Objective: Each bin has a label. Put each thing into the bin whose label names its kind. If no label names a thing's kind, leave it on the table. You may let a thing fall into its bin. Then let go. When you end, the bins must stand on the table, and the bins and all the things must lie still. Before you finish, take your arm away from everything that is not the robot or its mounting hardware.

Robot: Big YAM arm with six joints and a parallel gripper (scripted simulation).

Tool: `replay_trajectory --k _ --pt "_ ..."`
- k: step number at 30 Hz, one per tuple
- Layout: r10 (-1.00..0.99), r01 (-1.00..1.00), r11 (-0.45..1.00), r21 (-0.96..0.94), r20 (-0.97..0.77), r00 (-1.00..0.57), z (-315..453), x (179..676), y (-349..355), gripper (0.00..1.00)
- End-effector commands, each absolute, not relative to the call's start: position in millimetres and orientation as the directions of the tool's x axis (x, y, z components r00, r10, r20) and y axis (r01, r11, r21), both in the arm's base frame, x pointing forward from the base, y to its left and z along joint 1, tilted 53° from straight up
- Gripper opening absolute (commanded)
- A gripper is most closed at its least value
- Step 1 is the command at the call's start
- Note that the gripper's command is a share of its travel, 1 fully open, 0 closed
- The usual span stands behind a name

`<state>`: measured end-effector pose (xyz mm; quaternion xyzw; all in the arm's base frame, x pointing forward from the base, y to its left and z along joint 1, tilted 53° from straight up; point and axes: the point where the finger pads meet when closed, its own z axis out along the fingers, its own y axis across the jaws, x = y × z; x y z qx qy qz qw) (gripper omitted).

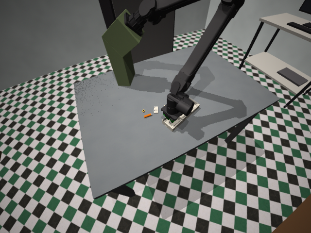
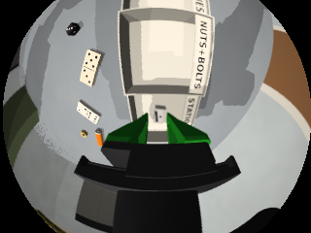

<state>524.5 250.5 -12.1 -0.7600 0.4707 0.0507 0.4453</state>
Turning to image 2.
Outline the black die with white pips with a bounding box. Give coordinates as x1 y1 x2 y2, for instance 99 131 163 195
66 22 81 36

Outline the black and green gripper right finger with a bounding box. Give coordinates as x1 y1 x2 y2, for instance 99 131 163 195
166 113 211 145

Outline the orange aa battery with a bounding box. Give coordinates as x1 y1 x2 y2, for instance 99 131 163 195
95 129 103 146

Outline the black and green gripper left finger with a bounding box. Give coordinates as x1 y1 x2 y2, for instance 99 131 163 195
105 113 149 144

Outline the brass hex nut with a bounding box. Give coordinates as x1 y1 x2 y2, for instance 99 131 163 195
81 130 87 137

